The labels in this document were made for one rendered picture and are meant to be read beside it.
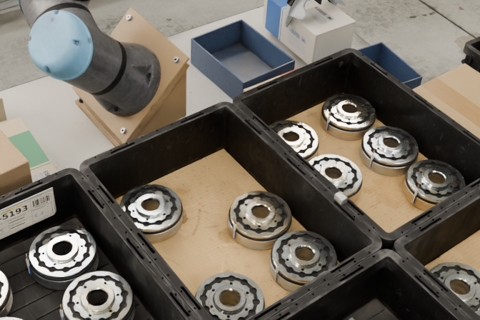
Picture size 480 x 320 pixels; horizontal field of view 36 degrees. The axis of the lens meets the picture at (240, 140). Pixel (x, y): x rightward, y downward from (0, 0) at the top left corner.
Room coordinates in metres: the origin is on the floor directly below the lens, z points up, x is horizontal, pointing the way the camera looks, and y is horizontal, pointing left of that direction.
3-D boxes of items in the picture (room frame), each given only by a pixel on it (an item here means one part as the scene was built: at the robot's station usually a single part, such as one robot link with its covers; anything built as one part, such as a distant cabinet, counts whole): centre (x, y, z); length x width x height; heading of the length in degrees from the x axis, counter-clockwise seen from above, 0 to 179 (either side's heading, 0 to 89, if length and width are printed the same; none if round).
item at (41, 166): (1.01, 0.40, 0.73); 0.24 x 0.06 x 0.06; 37
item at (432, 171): (0.93, -0.34, 0.86); 0.05 x 0.05 x 0.01
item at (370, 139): (1.01, -0.27, 0.86); 0.10 x 0.10 x 0.01
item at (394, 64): (1.36, -0.27, 0.74); 0.20 x 0.15 x 0.07; 123
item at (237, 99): (0.97, -0.22, 0.92); 0.40 x 0.30 x 0.02; 40
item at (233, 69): (1.40, 0.01, 0.74); 0.20 x 0.15 x 0.07; 41
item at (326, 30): (1.54, -0.14, 0.76); 0.20 x 0.12 x 0.09; 37
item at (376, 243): (0.78, 0.02, 0.92); 0.40 x 0.30 x 0.02; 40
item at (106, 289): (0.63, 0.19, 0.86); 0.05 x 0.05 x 0.01
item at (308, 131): (1.01, -0.09, 0.86); 0.10 x 0.10 x 0.01
